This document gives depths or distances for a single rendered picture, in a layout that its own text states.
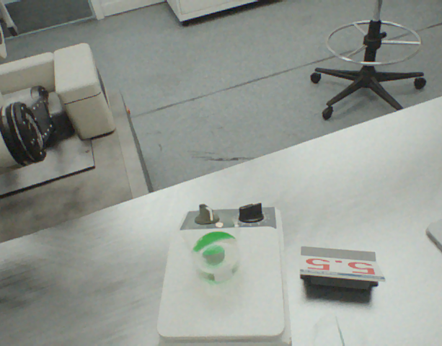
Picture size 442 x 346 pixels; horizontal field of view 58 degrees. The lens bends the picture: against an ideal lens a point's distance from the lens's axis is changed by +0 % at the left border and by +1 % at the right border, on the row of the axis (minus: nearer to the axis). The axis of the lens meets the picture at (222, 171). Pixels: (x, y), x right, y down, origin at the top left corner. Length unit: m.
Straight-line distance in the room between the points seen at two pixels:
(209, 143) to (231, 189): 1.25
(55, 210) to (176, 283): 0.87
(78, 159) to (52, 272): 0.80
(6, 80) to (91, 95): 0.36
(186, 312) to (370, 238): 0.26
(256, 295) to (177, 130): 1.61
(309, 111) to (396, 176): 1.38
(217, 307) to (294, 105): 1.69
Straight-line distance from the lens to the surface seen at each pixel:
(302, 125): 1.89
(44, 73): 1.56
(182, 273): 0.42
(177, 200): 0.60
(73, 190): 1.28
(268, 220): 0.49
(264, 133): 1.85
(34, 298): 0.58
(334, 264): 0.49
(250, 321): 0.38
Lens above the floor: 1.19
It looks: 45 degrees down
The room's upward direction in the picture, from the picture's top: 10 degrees counter-clockwise
